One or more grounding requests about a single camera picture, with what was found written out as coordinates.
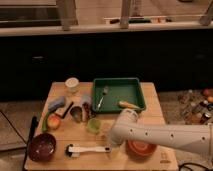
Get metal fork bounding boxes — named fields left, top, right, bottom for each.
left=97, top=86, right=109, bottom=110

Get green vegetable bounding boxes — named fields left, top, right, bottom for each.
left=42, top=111, right=51, bottom=132

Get small green cup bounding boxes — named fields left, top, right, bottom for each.
left=87, top=118, right=101, bottom=134

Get spice bottles on floor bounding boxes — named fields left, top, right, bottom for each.
left=178, top=89, right=213, bottom=125

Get white dish brush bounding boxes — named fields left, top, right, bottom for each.
left=65, top=144, right=111, bottom=157

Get orange bowl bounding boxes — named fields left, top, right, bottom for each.
left=126, top=140, right=157, bottom=157

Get black handled tool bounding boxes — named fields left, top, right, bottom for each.
left=60, top=102, right=74, bottom=119

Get white cup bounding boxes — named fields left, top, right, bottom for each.
left=65, top=77, right=79, bottom=93

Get black bar at table edge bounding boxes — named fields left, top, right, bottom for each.
left=22, top=116, right=38, bottom=171

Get dark red bowl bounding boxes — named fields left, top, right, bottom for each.
left=28, top=133, right=56, bottom=162

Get green plastic tray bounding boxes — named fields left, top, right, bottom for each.
left=91, top=78, right=146, bottom=114

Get metal cup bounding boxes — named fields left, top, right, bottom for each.
left=70, top=106, right=82, bottom=123

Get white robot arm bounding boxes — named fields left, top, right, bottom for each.
left=108, top=109, right=213, bottom=159

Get lying spice jar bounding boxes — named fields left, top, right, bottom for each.
left=81, top=94, right=96, bottom=122

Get red yellow apple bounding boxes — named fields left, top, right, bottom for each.
left=47, top=114, right=61, bottom=130

